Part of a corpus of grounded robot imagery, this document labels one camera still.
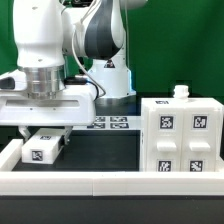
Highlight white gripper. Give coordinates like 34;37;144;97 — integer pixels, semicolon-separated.
0;71;97;145

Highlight white cabinet top block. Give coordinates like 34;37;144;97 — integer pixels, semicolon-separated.
22;128;65;164

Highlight white cabinet body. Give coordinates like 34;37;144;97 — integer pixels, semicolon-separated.
139;85;224;172

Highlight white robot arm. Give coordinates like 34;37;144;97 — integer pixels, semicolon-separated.
0;0;148;139

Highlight white base tag plate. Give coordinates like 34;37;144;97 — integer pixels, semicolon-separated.
73;116;141;131

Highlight white U-shaped fence frame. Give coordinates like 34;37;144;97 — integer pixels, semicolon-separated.
0;139;224;196

